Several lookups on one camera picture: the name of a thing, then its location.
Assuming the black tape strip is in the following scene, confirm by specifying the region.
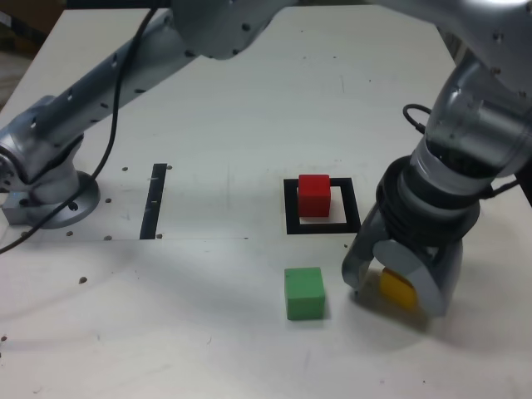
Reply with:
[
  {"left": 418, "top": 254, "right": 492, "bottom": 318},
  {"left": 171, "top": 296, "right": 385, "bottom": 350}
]
[{"left": 139, "top": 163, "right": 168, "bottom": 241}]

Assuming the white background cable bundle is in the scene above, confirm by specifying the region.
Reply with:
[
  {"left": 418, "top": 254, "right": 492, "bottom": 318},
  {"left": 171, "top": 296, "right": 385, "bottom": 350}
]
[{"left": 445, "top": 27, "right": 471, "bottom": 66}]

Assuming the yellow cube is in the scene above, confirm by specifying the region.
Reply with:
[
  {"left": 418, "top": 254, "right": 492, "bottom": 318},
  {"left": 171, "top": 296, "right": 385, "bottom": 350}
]
[{"left": 378, "top": 268, "right": 418, "bottom": 311}]

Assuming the red cube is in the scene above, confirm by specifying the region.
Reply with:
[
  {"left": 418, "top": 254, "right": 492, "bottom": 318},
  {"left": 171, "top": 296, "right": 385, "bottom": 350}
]
[{"left": 298, "top": 174, "right": 333, "bottom": 219}]

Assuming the green cube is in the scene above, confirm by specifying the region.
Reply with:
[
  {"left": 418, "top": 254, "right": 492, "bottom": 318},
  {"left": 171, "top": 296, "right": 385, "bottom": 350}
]
[{"left": 283, "top": 266, "right": 326, "bottom": 322}]

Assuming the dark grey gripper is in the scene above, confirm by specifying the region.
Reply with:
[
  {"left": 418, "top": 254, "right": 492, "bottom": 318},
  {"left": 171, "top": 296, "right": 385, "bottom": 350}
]
[{"left": 341, "top": 202, "right": 464, "bottom": 318}]

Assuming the black tape square outline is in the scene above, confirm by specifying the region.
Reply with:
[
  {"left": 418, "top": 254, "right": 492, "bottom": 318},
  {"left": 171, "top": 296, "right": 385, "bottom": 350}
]
[{"left": 283, "top": 177, "right": 363, "bottom": 235}]

